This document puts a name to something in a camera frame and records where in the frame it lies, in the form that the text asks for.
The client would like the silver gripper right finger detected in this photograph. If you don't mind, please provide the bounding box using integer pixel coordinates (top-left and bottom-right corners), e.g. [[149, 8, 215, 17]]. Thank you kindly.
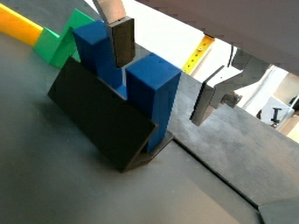
[[191, 50, 270, 126]]

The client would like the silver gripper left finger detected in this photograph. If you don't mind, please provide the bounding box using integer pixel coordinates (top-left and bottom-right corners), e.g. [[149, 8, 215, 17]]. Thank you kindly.
[[93, 0, 137, 67]]

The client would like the blue U-shaped block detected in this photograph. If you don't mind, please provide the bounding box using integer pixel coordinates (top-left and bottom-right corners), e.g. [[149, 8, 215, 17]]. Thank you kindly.
[[73, 20, 182, 152]]

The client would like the black angle fixture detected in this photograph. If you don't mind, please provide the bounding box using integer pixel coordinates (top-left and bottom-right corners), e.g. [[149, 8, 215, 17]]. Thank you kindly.
[[49, 58, 174, 172]]

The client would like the green arch block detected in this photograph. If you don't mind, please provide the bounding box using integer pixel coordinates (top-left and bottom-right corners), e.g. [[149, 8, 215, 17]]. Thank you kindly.
[[34, 9, 94, 68]]

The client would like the yellow long bar block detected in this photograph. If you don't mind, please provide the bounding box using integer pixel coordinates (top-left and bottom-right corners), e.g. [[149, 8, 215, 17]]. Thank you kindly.
[[0, 3, 43, 46]]

